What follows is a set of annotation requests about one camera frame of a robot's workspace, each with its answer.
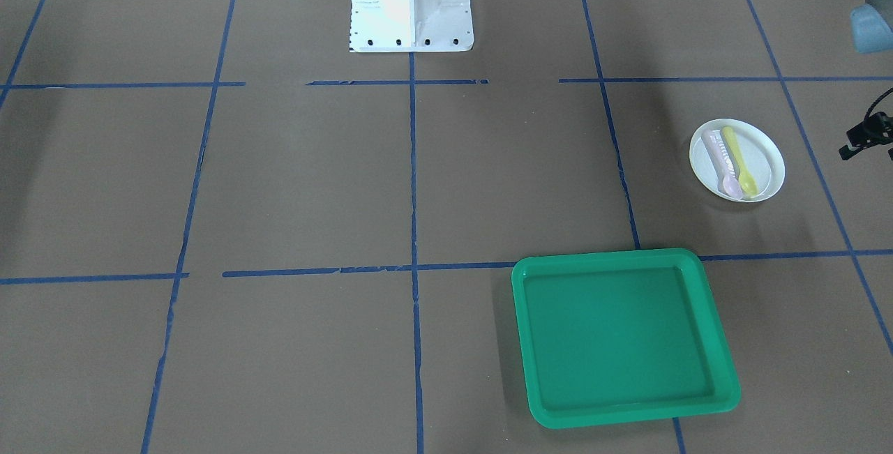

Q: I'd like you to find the pink plastic spoon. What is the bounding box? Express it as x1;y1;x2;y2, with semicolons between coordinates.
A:
701;130;745;200

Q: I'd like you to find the white round plate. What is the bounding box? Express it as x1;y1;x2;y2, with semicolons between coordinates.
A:
688;118;786;204

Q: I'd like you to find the yellow plastic spoon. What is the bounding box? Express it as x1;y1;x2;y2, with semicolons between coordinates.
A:
721;126;757;199

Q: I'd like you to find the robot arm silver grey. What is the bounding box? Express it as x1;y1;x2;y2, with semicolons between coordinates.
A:
850;0;892;54

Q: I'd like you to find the green plastic tray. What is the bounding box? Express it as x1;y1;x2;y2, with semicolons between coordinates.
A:
511;248;741;429

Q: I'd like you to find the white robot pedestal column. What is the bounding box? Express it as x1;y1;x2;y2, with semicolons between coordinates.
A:
348;0;475;53

